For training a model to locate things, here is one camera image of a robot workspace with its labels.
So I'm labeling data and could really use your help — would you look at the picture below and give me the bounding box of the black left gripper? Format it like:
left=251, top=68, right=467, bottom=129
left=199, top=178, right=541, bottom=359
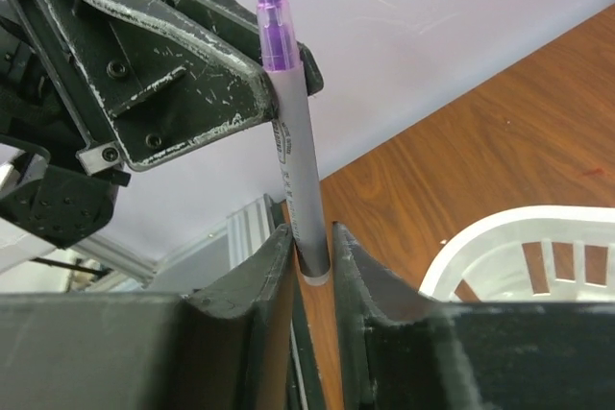
left=1, top=0, right=276, bottom=249

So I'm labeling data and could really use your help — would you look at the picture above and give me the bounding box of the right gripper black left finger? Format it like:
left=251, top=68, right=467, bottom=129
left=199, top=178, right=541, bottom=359
left=1, top=225, right=295, bottom=409

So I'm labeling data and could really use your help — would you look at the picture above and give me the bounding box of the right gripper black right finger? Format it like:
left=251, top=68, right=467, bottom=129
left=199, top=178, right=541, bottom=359
left=332, top=223, right=614, bottom=409

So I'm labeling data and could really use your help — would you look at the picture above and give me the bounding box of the purple pen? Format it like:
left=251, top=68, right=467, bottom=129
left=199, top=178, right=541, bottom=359
left=257, top=0, right=331, bottom=286

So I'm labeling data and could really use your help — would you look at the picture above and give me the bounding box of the white plastic dish basket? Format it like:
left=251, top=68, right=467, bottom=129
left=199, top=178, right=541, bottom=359
left=419, top=205, right=614, bottom=302

